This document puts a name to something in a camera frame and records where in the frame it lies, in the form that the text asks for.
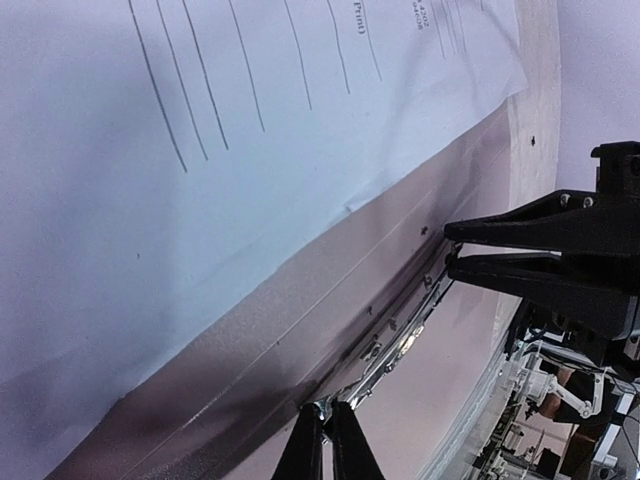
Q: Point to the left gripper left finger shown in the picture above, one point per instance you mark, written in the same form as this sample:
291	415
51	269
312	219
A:
301	458

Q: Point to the translucent grey plastic sheet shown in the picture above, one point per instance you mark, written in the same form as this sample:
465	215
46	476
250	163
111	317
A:
223	407

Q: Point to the white printed paper sheets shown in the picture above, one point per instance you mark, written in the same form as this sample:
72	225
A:
160	159

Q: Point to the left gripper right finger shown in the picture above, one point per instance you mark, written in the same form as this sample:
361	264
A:
353	458

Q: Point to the front aluminium rail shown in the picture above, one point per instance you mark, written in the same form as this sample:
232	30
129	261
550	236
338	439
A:
473	424

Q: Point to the metal clip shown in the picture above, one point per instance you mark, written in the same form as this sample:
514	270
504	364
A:
394	330

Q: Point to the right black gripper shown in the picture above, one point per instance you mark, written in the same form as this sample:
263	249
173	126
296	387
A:
597	293

